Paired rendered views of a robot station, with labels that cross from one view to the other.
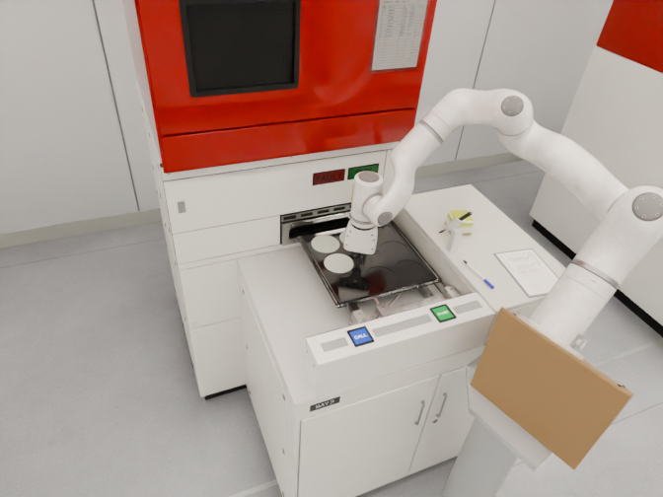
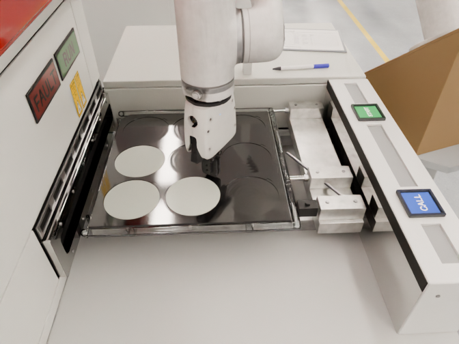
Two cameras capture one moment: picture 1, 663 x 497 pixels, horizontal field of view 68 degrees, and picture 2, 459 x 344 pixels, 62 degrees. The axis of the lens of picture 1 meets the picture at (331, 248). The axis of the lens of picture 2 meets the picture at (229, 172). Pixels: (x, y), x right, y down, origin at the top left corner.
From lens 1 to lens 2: 1.21 m
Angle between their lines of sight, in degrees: 50
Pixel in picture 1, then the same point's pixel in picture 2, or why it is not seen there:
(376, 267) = (223, 156)
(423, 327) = (394, 135)
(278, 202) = (17, 205)
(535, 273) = (309, 37)
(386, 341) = (426, 178)
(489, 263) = (283, 56)
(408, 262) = not seen: hidden behind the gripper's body
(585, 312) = not seen: outside the picture
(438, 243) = not seen: hidden behind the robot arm
